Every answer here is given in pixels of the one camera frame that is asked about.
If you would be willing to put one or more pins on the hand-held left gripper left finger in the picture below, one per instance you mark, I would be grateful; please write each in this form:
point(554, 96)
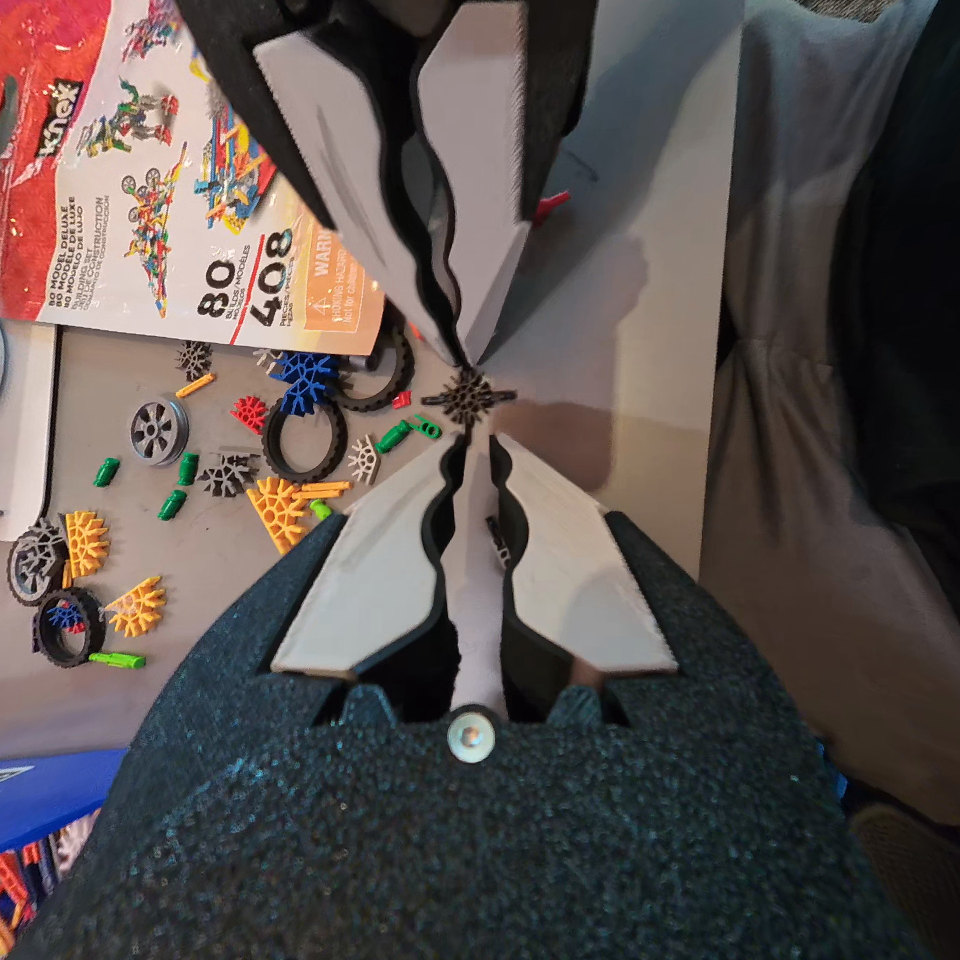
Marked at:
point(360, 585)

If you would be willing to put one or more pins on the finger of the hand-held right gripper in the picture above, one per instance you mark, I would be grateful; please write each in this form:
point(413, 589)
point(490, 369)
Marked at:
point(330, 135)
point(480, 112)

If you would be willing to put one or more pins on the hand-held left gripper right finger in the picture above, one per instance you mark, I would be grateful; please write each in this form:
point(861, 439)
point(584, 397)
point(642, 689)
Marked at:
point(570, 585)

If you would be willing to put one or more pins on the black snowflake connector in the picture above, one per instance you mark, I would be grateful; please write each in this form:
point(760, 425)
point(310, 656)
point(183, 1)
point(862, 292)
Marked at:
point(469, 401)

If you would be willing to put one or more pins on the short orange rod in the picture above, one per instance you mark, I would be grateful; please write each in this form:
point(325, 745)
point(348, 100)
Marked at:
point(197, 387)
point(326, 489)

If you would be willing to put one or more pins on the yellow fan connector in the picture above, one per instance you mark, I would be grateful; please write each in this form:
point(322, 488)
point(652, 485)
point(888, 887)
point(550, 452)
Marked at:
point(135, 607)
point(278, 518)
point(86, 544)

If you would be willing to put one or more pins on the white fan connector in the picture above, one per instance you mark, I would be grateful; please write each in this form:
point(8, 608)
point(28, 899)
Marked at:
point(365, 459)
point(266, 357)

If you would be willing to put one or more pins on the green short rod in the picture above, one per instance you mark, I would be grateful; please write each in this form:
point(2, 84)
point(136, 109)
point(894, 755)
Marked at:
point(391, 437)
point(172, 505)
point(189, 470)
point(106, 472)

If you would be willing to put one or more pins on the printed toy packaging bag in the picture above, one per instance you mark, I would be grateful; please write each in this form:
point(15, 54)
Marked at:
point(74, 75)

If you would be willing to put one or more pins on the black rubber tire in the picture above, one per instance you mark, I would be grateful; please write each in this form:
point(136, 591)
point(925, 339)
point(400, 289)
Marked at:
point(375, 404)
point(68, 660)
point(273, 451)

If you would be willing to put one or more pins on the dark grey snowflake connector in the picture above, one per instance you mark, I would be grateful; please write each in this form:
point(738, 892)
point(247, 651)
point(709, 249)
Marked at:
point(229, 475)
point(194, 360)

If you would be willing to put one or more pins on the red fan connector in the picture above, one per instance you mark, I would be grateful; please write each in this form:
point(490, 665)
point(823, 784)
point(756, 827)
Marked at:
point(249, 414)

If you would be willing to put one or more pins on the blue snowflake connector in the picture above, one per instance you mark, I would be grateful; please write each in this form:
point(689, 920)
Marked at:
point(66, 616)
point(308, 382)

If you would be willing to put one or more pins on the grey wheel hub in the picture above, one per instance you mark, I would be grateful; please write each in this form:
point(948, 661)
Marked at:
point(158, 433)

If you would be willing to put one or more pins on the lime green rod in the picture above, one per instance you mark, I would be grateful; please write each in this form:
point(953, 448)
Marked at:
point(117, 660)

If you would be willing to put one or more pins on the grey wheel with tire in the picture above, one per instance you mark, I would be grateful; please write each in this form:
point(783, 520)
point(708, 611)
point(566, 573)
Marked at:
point(38, 559)

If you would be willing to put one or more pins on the white instruction sheet board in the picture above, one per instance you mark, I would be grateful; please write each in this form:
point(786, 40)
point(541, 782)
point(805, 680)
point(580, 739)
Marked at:
point(26, 451)

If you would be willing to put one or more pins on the pile of colourful toy pieces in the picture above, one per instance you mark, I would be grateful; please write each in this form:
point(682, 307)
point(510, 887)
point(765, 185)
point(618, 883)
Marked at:
point(45, 885)

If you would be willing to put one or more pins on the person's black jacket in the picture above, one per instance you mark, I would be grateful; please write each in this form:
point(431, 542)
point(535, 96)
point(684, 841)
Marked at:
point(914, 300)

